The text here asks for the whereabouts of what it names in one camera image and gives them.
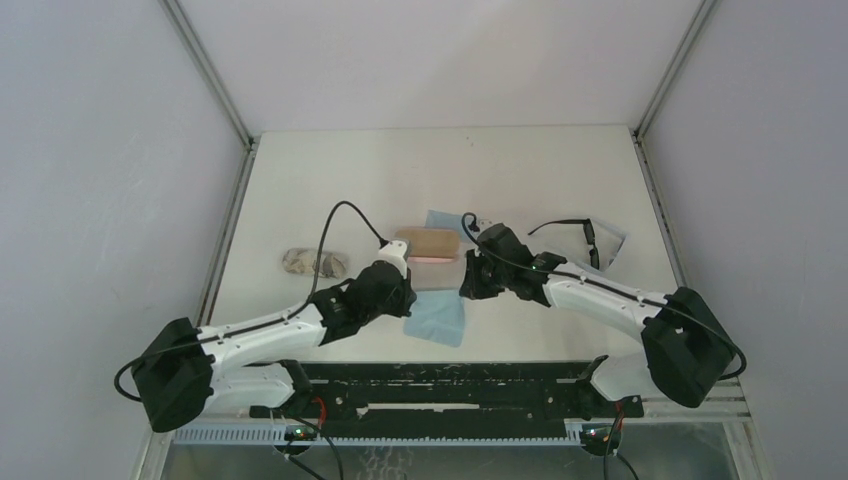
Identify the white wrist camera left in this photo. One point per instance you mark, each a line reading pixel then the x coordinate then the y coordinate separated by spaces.
pixel 396 253

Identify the black sunglasses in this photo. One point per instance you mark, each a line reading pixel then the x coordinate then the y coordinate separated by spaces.
pixel 573 238

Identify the right aluminium frame rail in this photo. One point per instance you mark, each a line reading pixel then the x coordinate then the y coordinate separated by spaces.
pixel 702 150

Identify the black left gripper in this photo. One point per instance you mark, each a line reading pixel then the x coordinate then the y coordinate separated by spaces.
pixel 404 291

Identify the pink glasses case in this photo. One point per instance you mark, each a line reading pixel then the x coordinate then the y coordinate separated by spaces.
pixel 430 245

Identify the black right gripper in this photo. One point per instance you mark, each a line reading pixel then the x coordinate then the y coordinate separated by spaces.
pixel 472 275

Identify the map print glasses case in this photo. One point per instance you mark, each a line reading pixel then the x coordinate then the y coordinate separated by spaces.
pixel 308 262

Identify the aluminium frame rail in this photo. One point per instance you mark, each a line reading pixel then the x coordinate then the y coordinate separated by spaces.
pixel 702 150
pixel 208 72

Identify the white slotted cable duct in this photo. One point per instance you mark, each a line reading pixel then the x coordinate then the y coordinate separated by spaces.
pixel 267 434

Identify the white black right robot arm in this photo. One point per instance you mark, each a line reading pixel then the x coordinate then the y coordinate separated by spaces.
pixel 685 350

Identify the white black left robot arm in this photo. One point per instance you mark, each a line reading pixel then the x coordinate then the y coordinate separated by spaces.
pixel 186 371

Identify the light blue cleaning cloth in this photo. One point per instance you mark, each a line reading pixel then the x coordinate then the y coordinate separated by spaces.
pixel 444 220

